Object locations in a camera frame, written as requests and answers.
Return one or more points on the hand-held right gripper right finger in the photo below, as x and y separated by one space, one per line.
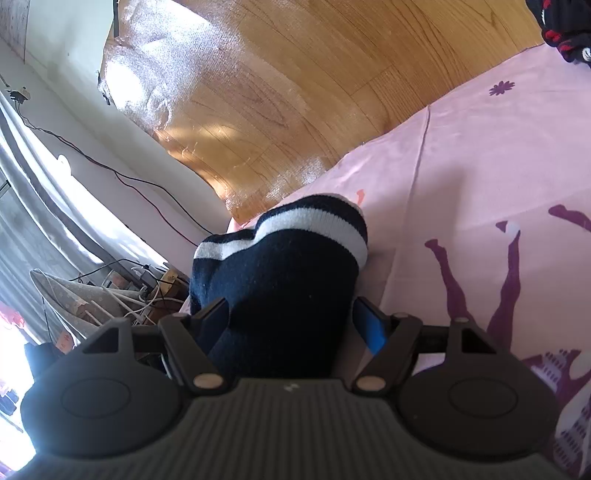
371 323

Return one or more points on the wall socket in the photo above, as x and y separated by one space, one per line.
19 95

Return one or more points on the pink printed bed sheet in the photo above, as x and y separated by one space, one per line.
461 161

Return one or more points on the grey curtain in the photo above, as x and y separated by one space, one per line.
27 184

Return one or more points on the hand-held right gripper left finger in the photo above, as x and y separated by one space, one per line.
214 323

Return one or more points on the navy sweater with red pattern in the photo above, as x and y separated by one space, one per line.
568 27

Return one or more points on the red cloth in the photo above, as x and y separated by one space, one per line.
9 318

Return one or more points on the brown box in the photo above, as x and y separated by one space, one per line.
175 281

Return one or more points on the navy green white striped sweater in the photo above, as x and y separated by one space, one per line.
277 286

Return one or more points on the wall poster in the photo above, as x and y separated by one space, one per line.
11 23

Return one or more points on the grey dotted fabric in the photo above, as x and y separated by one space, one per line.
69 290

